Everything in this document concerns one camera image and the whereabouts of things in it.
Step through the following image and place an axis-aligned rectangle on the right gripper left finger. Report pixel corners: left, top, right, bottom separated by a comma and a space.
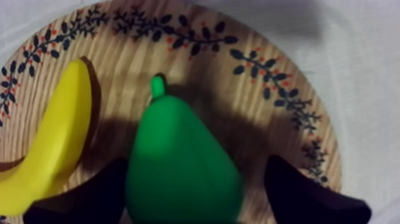
23, 157, 130, 224

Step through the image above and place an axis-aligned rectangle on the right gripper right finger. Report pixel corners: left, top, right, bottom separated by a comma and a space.
264, 154, 373, 224

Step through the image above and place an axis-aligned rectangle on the green toy pear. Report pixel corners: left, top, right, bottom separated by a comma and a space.
124, 75, 245, 224

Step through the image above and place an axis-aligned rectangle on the round wooden board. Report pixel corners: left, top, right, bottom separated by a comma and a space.
0, 0, 343, 224

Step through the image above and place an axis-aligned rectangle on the yellow toy banana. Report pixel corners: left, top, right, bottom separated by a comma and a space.
0, 58, 93, 216

